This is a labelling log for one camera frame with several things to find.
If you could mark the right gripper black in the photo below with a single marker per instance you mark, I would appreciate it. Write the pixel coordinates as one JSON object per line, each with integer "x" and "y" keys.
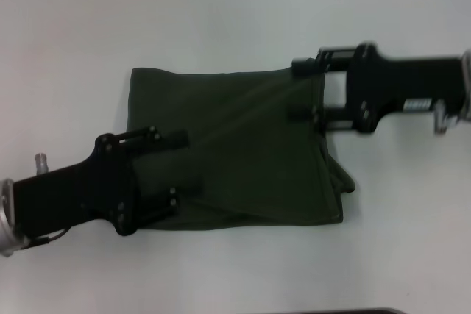
{"x": 401, "y": 84}

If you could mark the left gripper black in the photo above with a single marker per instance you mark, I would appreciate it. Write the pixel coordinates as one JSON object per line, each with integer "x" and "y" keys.
{"x": 81, "y": 185}

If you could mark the dark green printed t-shirt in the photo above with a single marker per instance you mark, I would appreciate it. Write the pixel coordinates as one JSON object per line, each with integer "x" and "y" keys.
{"x": 239, "y": 152}

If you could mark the silver plug connector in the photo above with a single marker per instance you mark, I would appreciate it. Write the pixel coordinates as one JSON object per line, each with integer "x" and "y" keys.
{"x": 443, "y": 119}

